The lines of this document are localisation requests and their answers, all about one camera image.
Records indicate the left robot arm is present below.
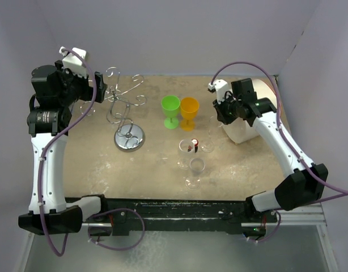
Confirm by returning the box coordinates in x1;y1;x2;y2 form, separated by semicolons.
18;61;109;235

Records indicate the clear glass with red item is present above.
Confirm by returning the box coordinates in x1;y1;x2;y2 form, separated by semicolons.
177;139;195;170

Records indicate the base right purple cable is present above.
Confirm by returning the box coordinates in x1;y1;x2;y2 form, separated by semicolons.
246;211;282;244

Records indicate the clear wine glass front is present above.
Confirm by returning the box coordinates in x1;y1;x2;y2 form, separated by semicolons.
185;158;206;190

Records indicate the small red capped bottle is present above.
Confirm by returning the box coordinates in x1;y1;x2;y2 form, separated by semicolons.
191;138;199;153

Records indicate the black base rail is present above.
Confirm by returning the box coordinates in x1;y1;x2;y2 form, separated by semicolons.
84;198;278;236

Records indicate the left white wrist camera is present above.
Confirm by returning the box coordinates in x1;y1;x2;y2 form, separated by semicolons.
59;47;87;78

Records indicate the orange plastic wine glass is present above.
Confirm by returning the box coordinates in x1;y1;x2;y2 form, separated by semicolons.
180;97;200;131

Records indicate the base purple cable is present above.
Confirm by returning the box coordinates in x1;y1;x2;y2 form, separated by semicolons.
87;208;146;251
246;211;282;244

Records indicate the clear wine glass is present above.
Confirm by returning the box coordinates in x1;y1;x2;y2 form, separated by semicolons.
200;116;222;153
185;158;206;190

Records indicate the green plastic wine glass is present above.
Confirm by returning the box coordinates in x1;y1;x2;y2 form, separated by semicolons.
161;95;180;129

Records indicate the silver wire glass rack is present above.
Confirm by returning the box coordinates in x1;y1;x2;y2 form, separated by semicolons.
80;66;149;152

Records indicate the base left purple cable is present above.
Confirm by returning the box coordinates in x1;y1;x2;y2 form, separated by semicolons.
87;208;146;251

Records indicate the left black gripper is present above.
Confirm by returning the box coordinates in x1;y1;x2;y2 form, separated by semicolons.
54;61;106;107

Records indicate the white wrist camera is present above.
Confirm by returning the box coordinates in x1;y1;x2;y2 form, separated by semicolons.
59;47;87;78
207;79;230;104

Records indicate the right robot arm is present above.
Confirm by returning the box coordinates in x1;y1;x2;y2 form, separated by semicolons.
208;78;328;222

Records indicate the white cylindrical container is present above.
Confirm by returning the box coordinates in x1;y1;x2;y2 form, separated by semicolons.
222;79;277;144

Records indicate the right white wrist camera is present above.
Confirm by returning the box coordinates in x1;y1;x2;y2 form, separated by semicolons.
207;79;230;104

